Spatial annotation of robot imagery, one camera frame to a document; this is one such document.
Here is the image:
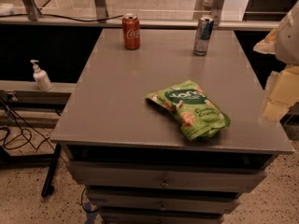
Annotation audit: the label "black cable on ledge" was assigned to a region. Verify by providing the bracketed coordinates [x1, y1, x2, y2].
[0, 0, 125, 23]

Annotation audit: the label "black floor cables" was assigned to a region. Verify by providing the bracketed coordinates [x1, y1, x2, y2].
[0, 95, 68, 163]

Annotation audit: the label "silver blue redbull can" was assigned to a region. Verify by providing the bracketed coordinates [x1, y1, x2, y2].
[193, 15, 214, 56]

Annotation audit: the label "middle grey drawer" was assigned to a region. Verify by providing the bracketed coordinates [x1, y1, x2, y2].
[88, 189, 239, 214]

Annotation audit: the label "grey drawer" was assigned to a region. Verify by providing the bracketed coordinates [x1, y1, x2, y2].
[100, 210, 223, 224]
[66, 161, 266, 193]
[88, 189, 239, 214]

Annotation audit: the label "top grey drawer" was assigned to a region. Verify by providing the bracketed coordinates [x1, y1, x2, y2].
[66, 161, 266, 193]

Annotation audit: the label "black table leg bar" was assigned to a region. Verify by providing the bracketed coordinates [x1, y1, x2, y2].
[41, 144, 61, 198]

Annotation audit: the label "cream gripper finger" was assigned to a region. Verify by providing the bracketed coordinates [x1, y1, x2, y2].
[253, 27, 278, 55]
[261, 65, 299, 121]

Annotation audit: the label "grey drawer cabinet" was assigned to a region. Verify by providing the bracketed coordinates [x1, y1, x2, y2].
[51, 29, 292, 224]

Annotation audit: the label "white pump dispenser bottle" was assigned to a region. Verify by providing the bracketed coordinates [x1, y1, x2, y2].
[31, 60, 52, 91]

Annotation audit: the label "red coca-cola can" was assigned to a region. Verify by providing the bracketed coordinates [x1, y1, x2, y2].
[122, 13, 140, 49]

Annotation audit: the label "bottom grey drawer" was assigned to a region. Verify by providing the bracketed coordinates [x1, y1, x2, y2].
[100, 210, 223, 224]

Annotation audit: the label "green rice chip bag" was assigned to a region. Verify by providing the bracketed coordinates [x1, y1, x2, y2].
[146, 80, 230, 141]

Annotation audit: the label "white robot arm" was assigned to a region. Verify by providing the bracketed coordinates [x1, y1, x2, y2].
[253, 1, 299, 120]

